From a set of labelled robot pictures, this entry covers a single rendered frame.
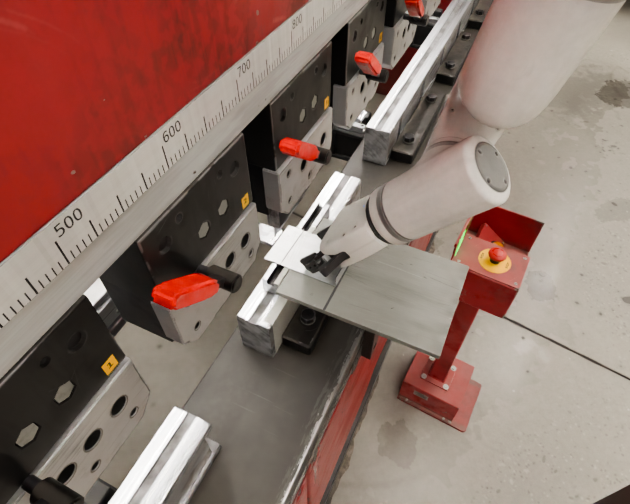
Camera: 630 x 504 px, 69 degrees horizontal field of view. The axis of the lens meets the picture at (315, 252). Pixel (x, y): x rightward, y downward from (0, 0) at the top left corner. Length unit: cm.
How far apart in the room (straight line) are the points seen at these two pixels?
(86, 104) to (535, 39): 33
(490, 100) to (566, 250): 196
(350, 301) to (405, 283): 10
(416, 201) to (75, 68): 39
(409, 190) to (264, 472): 45
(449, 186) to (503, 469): 134
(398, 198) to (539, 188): 211
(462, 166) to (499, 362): 145
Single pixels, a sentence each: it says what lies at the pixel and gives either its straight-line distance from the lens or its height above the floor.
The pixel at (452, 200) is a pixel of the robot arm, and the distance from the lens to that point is 54.
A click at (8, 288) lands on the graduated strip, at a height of 139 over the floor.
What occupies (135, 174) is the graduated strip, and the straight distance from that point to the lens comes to 34.
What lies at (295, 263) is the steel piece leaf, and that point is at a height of 100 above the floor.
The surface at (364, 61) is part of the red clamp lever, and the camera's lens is 62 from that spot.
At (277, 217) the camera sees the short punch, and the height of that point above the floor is 112.
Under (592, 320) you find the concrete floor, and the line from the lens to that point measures 218.
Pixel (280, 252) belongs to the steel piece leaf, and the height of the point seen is 100.
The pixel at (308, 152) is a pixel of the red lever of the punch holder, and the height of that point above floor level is 129.
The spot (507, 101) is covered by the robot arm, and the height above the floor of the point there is 137.
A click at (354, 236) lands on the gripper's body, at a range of 62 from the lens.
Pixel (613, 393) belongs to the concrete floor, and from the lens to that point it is 204.
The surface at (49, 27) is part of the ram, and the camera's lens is 28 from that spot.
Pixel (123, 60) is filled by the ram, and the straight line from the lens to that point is 31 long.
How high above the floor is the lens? 159
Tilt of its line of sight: 50 degrees down
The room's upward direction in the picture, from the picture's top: straight up
